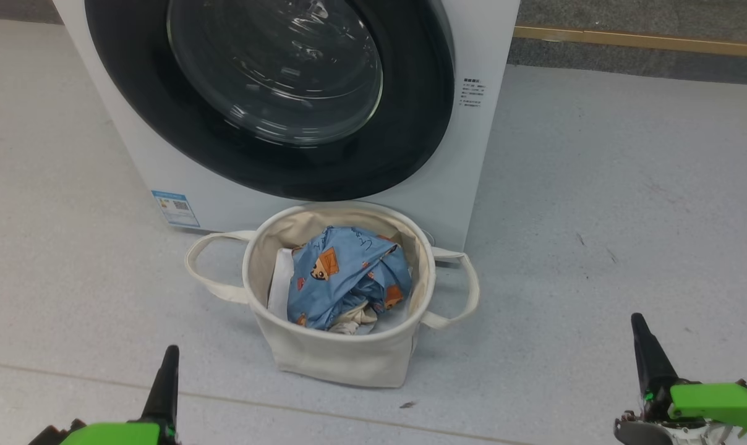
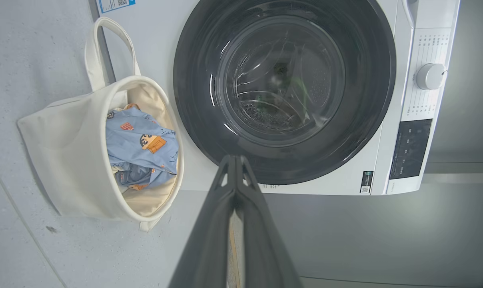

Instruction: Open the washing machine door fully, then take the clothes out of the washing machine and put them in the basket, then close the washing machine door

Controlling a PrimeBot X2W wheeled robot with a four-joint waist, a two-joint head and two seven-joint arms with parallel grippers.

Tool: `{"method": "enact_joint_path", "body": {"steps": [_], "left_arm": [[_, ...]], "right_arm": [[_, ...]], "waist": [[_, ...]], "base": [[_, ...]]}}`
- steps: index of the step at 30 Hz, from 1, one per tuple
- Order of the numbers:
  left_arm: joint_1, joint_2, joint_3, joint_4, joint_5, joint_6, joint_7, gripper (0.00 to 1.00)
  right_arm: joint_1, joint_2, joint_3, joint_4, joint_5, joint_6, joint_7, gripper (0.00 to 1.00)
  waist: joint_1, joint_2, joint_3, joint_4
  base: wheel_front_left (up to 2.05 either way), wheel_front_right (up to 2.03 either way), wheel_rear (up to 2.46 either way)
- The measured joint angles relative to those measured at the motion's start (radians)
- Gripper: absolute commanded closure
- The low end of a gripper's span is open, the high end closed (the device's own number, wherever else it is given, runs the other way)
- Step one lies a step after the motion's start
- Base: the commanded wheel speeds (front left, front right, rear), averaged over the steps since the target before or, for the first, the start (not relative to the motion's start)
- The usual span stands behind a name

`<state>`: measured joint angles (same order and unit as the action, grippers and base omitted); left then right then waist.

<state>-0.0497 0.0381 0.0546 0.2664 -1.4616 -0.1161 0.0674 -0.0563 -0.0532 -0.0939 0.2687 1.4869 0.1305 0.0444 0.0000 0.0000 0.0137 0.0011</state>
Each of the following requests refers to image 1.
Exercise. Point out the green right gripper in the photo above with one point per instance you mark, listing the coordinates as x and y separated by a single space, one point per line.
720 402

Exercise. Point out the white front-load washing machine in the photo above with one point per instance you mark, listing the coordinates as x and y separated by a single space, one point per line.
485 161

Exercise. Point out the white folded pad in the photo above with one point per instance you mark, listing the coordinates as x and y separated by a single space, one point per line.
279 284

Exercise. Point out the white text warning sticker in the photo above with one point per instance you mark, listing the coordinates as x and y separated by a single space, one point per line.
473 93

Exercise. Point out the cream canvas laundry basket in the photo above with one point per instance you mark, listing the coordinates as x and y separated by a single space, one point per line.
336 361

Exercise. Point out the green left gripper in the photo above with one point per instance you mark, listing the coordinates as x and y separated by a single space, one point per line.
110 434

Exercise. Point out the blue energy label sticker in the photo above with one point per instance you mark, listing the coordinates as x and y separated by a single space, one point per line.
175 209

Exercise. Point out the blue garment with orange print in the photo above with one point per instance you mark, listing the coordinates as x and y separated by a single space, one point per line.
349 272

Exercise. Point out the blue and cream garment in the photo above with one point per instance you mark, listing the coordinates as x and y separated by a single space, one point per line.
356 321

